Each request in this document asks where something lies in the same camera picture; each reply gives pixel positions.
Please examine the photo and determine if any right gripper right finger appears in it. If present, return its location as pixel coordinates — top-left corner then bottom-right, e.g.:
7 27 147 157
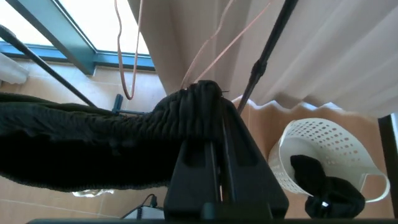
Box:
221 99 290 220

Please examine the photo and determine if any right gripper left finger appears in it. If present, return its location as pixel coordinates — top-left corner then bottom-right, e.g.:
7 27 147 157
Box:
164 139 223 220

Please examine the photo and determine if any pink clothes hanger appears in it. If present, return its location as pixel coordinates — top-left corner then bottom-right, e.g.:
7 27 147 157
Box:
114 0 144 101
179 0 274 91

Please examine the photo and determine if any black garment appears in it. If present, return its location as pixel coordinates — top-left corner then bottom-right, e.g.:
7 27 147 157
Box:
290 154 366 219
0 80 225 192

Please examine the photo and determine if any white laundry basket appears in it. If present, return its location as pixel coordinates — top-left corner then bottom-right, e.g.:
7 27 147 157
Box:
267 118 391 203

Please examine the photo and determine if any black clothes rack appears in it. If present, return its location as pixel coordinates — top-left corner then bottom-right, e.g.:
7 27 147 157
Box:
0 0 299 116

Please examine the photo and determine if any beige curtain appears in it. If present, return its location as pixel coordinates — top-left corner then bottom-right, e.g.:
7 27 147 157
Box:
127 0 398 119

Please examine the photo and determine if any white curtain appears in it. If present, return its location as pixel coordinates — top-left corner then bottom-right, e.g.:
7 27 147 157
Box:
0 52 30 85

